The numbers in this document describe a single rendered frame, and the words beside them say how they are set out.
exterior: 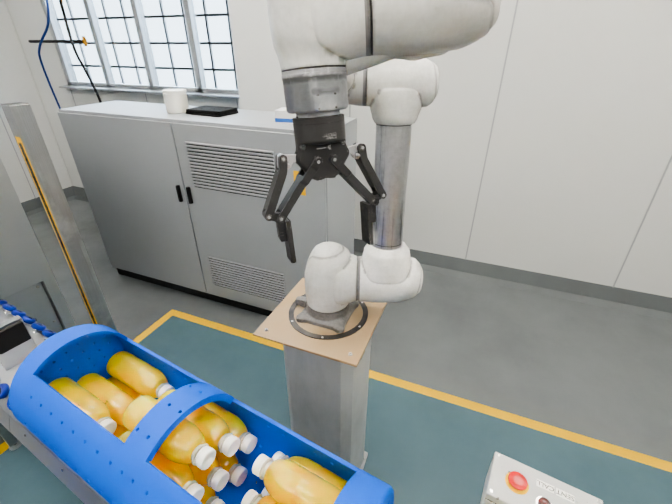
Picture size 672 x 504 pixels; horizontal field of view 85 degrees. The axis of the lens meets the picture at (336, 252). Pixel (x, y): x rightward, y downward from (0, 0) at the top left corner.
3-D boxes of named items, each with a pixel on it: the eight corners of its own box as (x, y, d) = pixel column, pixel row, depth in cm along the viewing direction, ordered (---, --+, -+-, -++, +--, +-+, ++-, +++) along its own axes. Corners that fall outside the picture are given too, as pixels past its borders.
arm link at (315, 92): (357, 64, 48) (360, 113, 51) (332, 70, 56) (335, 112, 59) (290, 69, 45) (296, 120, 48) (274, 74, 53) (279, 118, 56)
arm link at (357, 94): (312, 47, 92) (367, 46, 91) (320, 61, 109) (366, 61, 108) (313, 103, 96) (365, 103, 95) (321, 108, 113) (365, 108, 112)
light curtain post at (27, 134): (148, 425, 207) (21, 101, 123) (155, 430, 205) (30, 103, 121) (138, 434, 203) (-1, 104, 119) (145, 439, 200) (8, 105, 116)
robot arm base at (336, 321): (307, 291, 147) (306, 279, 145) (360, 303, 140) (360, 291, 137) (285, 318, 133) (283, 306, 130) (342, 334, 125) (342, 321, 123)
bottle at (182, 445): (114, 416, 76) (182, 465, 67) (145, 387, 81) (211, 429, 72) (129, 433, 81) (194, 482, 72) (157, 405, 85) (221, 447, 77)
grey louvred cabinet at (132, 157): (157, 250, 382) (116, 100, 311) (352, 297, 311) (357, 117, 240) (112, 276, 339) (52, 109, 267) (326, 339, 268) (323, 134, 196)
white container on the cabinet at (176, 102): (177, 109, 268) (173, 88, 261) (195, 111, 263) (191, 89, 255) (161, 113, 255) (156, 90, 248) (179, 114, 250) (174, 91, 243)
